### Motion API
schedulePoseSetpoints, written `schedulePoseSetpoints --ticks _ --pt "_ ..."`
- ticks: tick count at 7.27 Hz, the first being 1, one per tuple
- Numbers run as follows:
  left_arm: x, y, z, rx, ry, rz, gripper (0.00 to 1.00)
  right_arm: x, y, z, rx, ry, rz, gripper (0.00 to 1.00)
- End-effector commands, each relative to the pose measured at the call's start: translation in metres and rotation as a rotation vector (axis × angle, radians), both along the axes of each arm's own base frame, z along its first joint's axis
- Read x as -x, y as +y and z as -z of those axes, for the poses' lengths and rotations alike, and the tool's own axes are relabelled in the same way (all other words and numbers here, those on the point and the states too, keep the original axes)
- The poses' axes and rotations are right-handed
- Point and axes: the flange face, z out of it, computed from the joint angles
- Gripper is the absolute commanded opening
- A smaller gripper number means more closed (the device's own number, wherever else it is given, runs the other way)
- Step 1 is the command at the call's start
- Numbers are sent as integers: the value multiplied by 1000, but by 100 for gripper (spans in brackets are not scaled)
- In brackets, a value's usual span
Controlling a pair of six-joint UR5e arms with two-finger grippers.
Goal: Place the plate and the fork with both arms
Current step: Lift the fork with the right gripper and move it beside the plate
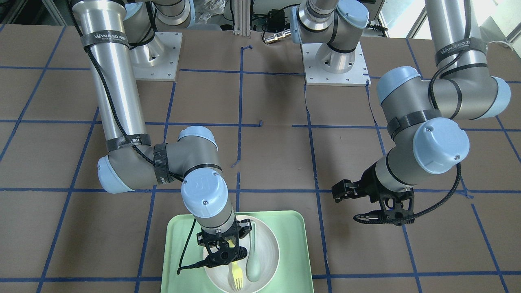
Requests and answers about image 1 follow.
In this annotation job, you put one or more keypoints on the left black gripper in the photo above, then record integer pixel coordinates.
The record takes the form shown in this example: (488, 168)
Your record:
(366, 185)

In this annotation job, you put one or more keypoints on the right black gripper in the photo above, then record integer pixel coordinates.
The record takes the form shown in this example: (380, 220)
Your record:
(245, 225)

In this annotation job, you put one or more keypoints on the yellow plastic fork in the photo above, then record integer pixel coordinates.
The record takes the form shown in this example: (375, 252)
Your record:
(237, 275)

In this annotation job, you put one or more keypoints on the white round plate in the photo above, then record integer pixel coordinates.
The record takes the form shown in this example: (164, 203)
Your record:
(266, 251)

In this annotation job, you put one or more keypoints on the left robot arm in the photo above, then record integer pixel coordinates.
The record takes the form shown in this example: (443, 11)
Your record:
(421, 115)

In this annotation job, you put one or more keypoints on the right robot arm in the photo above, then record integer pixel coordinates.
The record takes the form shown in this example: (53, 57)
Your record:
(132, 161)

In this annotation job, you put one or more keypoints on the pale green plastic spoon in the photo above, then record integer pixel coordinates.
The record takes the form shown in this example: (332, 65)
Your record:
(253, 267)

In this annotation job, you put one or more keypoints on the mint green tray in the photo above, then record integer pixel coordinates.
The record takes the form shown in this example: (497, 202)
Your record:
(293, 274)

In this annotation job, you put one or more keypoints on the metal connector plug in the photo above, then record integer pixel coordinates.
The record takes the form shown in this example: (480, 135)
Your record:
(278, 36)

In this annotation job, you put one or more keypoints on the black power adapter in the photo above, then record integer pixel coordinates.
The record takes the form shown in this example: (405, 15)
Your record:
(275, 21)

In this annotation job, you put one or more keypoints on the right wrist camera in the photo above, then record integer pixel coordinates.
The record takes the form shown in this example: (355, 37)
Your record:
(224, 254)

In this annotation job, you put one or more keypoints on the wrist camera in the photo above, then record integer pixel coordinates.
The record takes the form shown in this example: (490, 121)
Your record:
(224, 254)
(395, 208)

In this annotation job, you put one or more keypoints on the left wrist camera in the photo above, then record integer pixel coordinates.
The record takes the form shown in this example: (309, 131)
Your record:
(395, 208)

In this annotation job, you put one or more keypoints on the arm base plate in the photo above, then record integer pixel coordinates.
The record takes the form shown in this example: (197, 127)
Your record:
(157, 60)
(324, 66)

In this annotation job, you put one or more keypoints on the aluminium frame post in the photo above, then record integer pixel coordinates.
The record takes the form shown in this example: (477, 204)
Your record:
(241, 17)

